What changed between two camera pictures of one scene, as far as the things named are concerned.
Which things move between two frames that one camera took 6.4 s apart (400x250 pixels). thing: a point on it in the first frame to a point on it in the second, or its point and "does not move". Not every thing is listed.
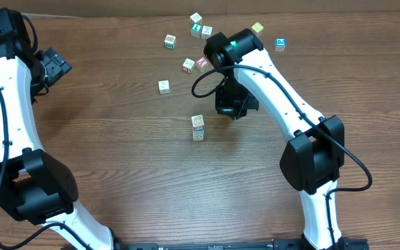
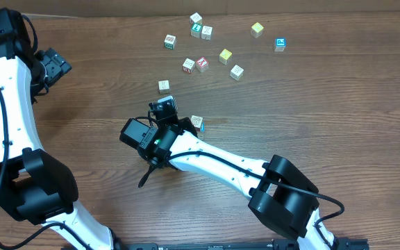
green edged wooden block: (170, 42) does not move
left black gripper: (58, 63) does not move
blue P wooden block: (280, 44) does not move
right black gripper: (232, 110) to (189, 123)
